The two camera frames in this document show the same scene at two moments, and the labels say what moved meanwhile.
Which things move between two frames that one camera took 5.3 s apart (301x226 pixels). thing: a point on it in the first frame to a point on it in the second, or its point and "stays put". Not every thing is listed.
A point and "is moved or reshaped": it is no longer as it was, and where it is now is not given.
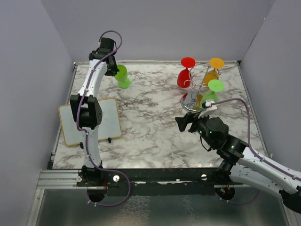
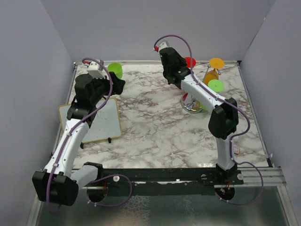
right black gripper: x=189 y=117 to x=181 y=60
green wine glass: x=122 y=76 is moved or reshaped
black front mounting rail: x=160 y=181 stays put
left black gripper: x=112 y=72 to x=118 y=84
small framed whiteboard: x=110 y=127 stays put
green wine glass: x=216 y=86 stays put
